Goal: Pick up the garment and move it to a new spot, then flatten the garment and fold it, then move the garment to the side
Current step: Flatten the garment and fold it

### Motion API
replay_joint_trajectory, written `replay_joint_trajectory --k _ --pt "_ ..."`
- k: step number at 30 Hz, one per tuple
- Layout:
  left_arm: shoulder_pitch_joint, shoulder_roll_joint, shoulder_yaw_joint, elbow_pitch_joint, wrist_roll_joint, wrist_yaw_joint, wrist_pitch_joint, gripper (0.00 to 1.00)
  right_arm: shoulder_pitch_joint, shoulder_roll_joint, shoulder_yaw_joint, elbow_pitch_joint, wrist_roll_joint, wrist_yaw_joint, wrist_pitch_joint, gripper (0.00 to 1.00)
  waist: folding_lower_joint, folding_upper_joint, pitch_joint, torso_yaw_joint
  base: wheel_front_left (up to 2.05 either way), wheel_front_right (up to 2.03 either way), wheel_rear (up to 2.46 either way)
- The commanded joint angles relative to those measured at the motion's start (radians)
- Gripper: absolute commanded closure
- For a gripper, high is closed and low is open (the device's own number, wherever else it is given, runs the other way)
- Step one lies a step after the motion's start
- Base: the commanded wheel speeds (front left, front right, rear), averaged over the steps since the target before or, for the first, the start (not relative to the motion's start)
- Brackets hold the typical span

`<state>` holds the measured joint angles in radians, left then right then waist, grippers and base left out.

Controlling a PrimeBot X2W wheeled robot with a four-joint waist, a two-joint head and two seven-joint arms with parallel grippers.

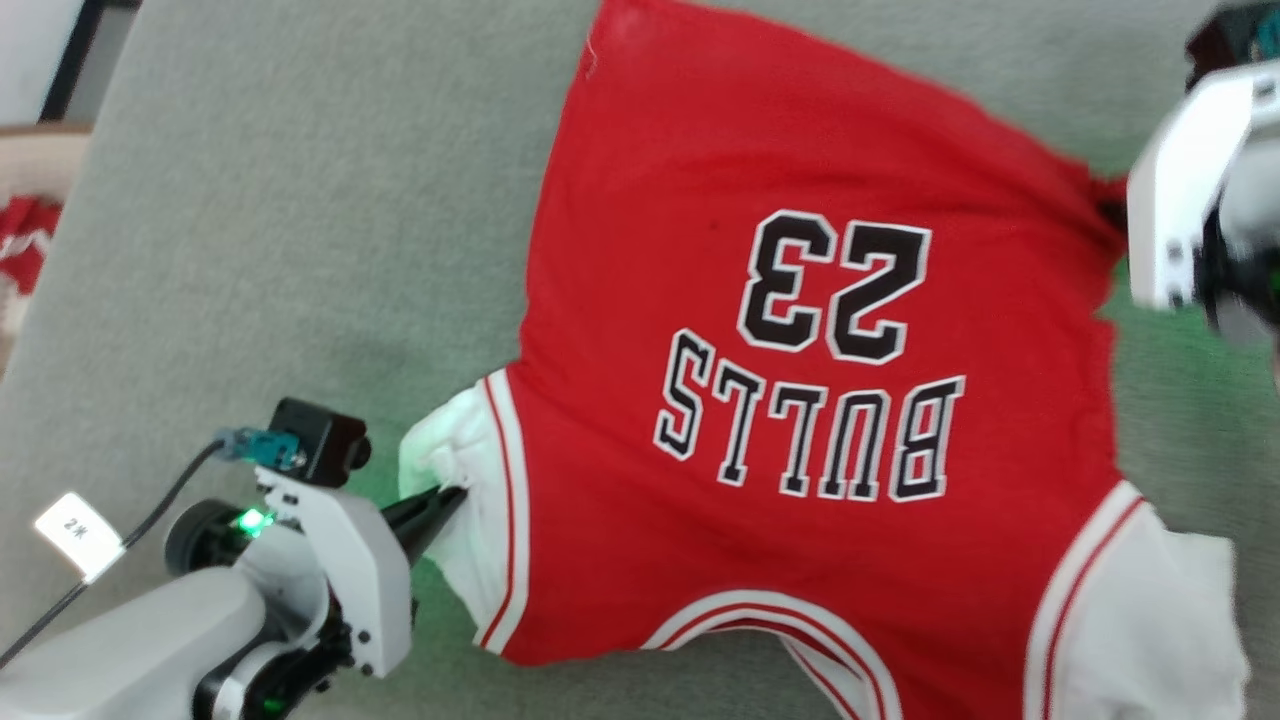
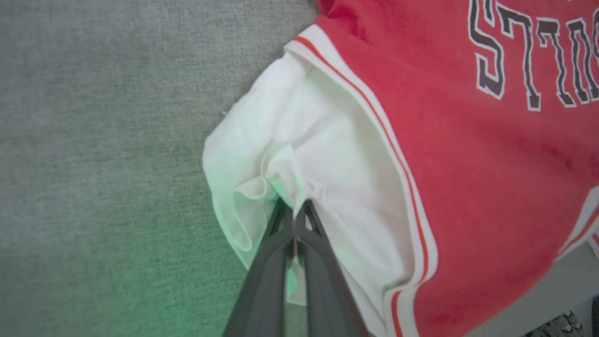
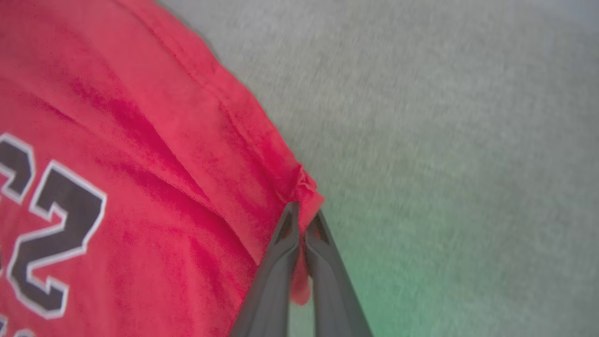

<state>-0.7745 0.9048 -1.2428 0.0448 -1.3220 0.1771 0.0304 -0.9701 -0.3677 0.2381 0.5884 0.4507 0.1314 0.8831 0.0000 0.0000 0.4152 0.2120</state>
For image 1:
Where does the white cable label tag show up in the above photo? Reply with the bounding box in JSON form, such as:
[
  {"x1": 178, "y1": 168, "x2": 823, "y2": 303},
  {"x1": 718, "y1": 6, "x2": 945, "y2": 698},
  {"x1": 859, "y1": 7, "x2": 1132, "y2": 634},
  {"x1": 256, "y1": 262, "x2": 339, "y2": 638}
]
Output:
[{"x1": 35, "y1": 492, "x2": 127, "y2": 585}]

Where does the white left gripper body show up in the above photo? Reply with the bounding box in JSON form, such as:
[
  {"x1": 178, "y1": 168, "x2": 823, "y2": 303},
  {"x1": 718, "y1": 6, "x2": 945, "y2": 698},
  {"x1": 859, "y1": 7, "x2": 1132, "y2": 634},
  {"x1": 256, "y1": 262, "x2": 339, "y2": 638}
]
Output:
[{"x1": 255, "y1": 465, "x2": 417, "y2": 680}]

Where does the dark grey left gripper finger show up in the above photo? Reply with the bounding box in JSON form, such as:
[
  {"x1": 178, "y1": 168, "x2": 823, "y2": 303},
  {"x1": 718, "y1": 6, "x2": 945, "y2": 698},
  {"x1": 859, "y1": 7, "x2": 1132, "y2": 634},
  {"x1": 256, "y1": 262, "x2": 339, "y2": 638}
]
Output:
[
  {"x1": 400, "y1": 489, "x2": 470, "y2": 567},
  {"x1": 382, "y1": 486, "x2": 470, "y2": 537}
]

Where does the black framed panel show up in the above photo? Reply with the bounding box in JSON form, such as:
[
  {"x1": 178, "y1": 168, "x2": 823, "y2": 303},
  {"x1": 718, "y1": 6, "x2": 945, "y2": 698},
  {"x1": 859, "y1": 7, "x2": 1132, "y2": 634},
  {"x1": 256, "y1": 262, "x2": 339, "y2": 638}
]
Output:
[{"x1": 38, "y1": 0, "x2": 142, "y2": 124}]

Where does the red and white garment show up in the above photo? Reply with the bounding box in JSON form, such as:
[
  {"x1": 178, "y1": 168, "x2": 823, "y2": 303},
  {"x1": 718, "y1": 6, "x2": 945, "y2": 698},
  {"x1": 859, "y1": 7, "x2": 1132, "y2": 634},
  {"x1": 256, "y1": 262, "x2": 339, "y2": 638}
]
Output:
[{"x1": 0, "y1": 194, "x2": 64, "y2": 297}]

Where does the grey fabric sofa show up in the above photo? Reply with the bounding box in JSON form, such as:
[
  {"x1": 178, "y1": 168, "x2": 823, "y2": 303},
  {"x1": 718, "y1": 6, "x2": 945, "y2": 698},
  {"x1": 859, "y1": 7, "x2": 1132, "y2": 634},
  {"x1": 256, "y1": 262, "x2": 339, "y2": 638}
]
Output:
[{"x1": 0, "y1": 0, "x2": 1280, "y2": 720}]

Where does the beige laundry basket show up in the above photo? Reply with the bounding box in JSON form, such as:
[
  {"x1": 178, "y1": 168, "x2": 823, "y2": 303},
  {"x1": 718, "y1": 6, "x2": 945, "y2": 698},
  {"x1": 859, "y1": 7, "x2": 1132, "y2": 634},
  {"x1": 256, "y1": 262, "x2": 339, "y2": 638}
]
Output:
[{"x1": 0, "y1": 124, "x2": 94, "y2": 383}]

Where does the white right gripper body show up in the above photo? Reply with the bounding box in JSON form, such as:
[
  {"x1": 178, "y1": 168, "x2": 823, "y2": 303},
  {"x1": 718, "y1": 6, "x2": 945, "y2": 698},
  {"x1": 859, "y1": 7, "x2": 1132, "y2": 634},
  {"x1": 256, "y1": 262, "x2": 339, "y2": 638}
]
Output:
[{"x1": 1127, "y1": 62, "x2": 1280, "y2": 312}]

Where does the red Bulls 23 jersey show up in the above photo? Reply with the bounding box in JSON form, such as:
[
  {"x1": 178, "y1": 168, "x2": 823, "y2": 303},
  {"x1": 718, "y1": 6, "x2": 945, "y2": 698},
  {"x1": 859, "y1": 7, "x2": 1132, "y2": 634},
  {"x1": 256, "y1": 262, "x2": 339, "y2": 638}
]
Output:
[{"x1": 398, "y1": 0, "x2": 1251, "y2": 720}]

